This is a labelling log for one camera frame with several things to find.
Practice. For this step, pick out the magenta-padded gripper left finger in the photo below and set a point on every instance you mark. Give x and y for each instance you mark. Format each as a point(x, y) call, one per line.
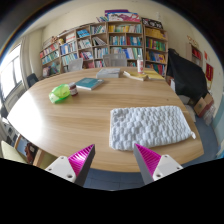
point(80, 160)

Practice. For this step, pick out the wooden bookshelf with books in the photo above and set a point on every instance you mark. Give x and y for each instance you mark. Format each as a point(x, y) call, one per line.
point(120, 40)

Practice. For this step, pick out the black cloth cover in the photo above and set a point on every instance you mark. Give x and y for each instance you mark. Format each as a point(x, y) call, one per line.
point(186, 75)

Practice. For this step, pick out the green plastic bag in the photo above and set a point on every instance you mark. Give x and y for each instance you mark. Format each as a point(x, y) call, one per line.
point(60, 93)

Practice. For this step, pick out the red wall poster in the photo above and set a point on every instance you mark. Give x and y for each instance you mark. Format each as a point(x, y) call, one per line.
point(209, 72)

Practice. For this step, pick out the yellow book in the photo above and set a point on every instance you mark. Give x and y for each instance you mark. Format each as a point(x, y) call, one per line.
point(135, 75)

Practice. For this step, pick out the white bottle with red label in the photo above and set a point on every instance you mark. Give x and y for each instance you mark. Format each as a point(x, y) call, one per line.
point(140, 65)

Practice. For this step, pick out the window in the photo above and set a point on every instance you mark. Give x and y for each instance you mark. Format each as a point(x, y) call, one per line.
point(10, 71)

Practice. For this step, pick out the grey mesh chair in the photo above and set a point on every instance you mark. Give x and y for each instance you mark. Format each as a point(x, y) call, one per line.
point(115, 60)

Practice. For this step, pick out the yellow-green chair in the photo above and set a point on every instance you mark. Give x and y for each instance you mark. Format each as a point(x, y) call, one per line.
point(11, 153)

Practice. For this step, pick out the white chair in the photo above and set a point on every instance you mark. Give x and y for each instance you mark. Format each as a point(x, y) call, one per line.
point(75, 65)

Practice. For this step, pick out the small wall shelf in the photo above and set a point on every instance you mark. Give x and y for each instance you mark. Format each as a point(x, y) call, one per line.
point(196, 55)

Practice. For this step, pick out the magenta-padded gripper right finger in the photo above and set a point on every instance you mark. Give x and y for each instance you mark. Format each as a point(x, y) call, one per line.
point(148, 159)

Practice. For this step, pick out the dark office chair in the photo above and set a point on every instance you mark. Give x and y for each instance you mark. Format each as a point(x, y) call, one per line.
point(31, 80)

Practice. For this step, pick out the cardboard box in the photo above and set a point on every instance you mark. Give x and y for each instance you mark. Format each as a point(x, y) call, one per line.
point(203, 105)

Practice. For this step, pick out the teal book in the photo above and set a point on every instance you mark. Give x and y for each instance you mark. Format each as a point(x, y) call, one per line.
point(88, 83)

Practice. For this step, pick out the white waffle towel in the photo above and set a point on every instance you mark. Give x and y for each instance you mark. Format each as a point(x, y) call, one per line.
point(150, 128)

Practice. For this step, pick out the grey book stack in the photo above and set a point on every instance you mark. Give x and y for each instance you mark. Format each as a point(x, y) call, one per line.
point(108, 73)

